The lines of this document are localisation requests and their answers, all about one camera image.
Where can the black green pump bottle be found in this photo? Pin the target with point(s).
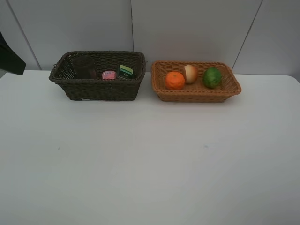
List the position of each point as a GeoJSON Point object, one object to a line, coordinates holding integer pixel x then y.
{"type": "Point", "coordinates": [125, 73]}

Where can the orange tangerine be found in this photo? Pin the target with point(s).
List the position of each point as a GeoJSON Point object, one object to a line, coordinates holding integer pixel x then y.
{"type": "Point", "coordinates": [174, 81]}

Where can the round brown bread bun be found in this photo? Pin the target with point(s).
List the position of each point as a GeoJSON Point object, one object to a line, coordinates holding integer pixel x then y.
{"type": "Point", "coordinates": [190, 74]}

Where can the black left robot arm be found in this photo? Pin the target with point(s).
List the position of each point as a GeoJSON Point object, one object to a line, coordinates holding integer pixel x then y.
{"type": "Point", "coordinates": [9, 60]}

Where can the green lime fruit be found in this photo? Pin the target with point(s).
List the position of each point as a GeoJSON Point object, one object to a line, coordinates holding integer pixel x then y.
{"type": "Point", "coordinates": [212, 78]}

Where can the dark brown wicker basket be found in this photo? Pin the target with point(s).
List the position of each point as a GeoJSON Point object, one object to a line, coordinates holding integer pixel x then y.
{"type": "Point", "coordinates": [64, 75]}

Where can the pink lotion bottle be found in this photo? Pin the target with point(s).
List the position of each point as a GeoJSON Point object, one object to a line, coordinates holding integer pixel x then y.
{"type": "Point", "coordinates": [109, 75]}

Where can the translucent purple plastic cup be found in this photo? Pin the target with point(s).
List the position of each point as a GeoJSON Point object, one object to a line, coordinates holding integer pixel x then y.
{"type": "Point", "coordinates": [84, 67]}

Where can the orange wicker basket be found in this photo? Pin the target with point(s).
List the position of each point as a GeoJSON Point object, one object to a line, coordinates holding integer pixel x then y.
{"type": "Point", "coordinates": [196, 92]}

